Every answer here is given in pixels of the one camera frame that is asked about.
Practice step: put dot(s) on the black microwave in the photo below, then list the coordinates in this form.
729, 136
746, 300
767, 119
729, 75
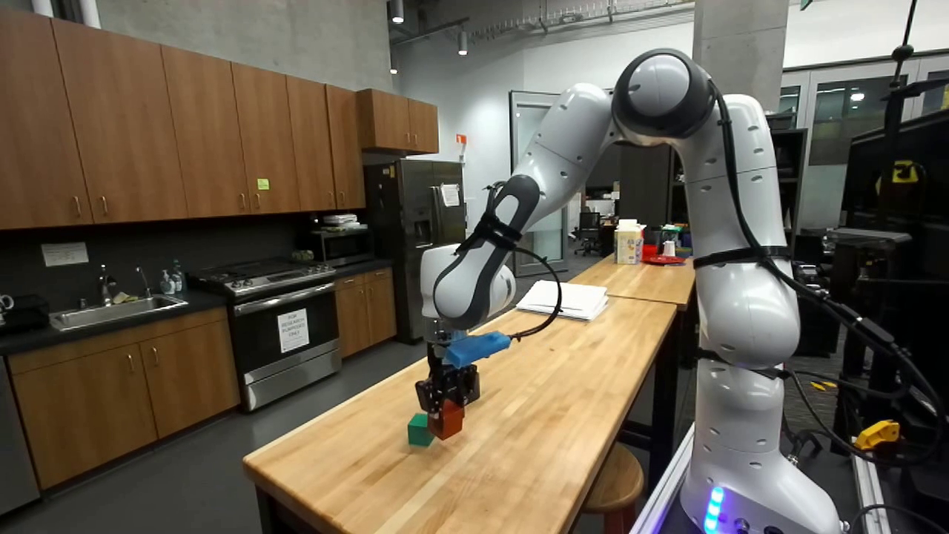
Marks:
342, 246

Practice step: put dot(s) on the row of soap bottles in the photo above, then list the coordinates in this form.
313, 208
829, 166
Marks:
173, 280

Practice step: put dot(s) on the orange block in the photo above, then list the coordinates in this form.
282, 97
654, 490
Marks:
446, 424

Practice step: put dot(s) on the wooden table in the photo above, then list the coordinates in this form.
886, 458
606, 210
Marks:
637, 282

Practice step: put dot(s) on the camera on tripod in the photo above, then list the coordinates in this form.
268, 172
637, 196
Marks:
901, 170

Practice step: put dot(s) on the chrome tap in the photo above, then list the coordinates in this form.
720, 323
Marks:
105, 285

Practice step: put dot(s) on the narrow wooden base cabinet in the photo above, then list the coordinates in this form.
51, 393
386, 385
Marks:
365, 311

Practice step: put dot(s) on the red plate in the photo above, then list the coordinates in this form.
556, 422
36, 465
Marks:
662, 259

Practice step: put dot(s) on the wooden cabinet above refrigerator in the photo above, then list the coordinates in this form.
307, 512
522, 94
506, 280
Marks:
397, 122

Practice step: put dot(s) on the green block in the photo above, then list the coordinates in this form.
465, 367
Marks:
418, 432

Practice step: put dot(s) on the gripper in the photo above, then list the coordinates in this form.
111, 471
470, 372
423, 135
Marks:
448, 374

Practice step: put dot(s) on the glass door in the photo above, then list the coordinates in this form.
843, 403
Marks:
545, 237

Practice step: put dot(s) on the stainless steel refrigerator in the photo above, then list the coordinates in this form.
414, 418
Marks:
404, 245

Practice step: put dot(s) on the round wooden stool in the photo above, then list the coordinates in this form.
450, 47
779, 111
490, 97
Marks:
615, 482

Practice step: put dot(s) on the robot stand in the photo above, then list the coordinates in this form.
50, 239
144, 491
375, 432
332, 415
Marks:
671, 489

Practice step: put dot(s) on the white wall note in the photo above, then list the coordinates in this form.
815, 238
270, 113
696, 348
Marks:
64, 254

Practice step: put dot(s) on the stack of white plates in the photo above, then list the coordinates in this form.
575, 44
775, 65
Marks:
341, 219

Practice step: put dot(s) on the black shelf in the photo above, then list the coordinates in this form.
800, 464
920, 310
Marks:
789, 185

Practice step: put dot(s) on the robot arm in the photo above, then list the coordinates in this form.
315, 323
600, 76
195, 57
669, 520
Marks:
741, 297

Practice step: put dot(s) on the row of wooden wall cabinets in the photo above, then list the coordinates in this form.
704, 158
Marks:
148, 141

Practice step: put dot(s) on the wooden base cabinet with sink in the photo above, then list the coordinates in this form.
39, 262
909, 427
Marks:
126, 400

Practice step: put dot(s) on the grey dishwasher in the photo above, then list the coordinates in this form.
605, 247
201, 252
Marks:
15, 437

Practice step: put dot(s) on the stainless steel stove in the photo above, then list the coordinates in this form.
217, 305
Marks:
285, 334

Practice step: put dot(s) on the steel sink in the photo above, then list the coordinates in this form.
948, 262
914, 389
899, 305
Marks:
115, 311

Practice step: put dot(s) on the black toaster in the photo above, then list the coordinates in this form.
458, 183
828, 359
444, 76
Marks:
26, 315

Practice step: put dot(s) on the stack of white paper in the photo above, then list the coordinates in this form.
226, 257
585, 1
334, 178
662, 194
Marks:
563, 300

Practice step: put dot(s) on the white cup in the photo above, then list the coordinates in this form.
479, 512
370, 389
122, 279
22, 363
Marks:
669, 249

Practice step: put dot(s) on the black office chair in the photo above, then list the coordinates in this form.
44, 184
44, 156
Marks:
589, 231

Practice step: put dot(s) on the white and yellow carton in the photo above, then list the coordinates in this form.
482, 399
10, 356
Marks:
628, 243

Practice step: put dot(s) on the yellow clamp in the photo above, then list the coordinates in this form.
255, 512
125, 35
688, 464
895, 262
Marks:
878, 433

